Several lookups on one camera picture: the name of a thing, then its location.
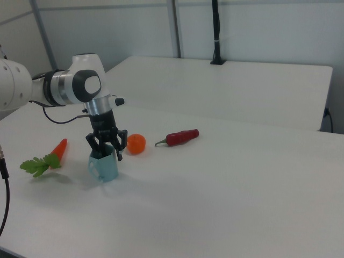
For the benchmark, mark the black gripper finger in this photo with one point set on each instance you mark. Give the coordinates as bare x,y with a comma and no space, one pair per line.
121,142
97,146

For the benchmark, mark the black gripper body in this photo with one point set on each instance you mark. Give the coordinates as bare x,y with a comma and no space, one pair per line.
103,123

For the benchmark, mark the light blue faceted mug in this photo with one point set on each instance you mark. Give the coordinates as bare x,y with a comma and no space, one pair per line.
106,166

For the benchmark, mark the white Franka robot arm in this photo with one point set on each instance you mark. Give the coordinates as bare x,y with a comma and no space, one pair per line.
67,83

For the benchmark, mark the orange toy mandarin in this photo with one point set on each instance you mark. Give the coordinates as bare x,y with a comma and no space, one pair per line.
136,144

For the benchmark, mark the orange toy carrot with leaves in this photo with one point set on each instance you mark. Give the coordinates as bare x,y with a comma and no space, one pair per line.
60,149

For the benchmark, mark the red toy chili pepper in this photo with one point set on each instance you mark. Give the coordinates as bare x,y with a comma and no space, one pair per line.
180,137

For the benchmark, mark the black camera pole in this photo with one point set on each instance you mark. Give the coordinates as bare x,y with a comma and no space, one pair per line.
216,32

